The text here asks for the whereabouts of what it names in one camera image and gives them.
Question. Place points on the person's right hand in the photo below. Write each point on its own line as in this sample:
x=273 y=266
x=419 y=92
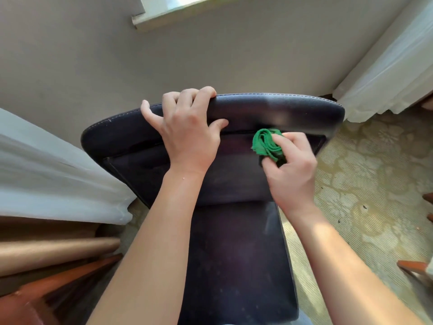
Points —
x=294 y=182

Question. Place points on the person's left hand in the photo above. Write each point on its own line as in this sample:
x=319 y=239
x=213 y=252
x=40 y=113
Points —
x=189 y=142

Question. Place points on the green cleaning cloth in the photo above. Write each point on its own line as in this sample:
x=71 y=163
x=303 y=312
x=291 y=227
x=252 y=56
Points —
x=265 y=145

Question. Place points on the black leather chair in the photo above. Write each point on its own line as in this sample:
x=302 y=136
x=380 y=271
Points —
x=236 y=260

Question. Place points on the person's left forearm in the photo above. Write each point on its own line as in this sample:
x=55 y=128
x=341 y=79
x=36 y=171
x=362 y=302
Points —
x=152 y=260

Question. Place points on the person's right forearm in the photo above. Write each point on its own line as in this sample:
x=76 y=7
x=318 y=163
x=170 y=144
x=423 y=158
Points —
x=338 y=274

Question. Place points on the dark wooden baseboard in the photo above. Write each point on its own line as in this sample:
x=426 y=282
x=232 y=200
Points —
x=328 y=97

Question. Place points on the white window sill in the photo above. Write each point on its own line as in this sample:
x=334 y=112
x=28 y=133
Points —
x=159 y=15

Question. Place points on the white sheer curtain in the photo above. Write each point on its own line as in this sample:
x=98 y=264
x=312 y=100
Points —
x=389 y=71
x=50 y=172

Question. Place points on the orange wooden furniture leg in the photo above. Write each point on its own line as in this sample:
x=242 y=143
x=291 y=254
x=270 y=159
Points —
x=412 y=266

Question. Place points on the tan curtain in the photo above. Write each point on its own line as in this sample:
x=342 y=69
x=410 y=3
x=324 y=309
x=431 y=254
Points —
x=428 y=103
x=50 y=253

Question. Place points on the orange wooden table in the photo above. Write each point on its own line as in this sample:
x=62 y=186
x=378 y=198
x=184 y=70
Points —
x=44 y=287

